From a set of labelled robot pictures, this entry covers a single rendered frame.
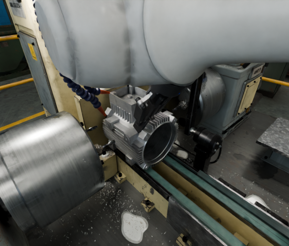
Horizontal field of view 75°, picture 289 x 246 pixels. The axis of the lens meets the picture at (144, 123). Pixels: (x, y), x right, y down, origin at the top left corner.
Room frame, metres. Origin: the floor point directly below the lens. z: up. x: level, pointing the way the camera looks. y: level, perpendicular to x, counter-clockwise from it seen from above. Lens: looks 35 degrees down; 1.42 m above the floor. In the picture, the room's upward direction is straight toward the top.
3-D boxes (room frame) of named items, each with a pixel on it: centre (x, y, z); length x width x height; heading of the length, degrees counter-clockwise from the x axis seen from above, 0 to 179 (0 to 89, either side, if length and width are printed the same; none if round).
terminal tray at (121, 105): (0.57, 0.04, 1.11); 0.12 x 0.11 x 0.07; 43
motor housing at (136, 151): (0.54, 0.02, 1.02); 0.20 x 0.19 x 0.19; 43
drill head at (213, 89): (0.77, -0.22, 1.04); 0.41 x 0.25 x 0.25; 132
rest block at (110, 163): (0.53, 0.15, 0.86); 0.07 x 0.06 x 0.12; 132
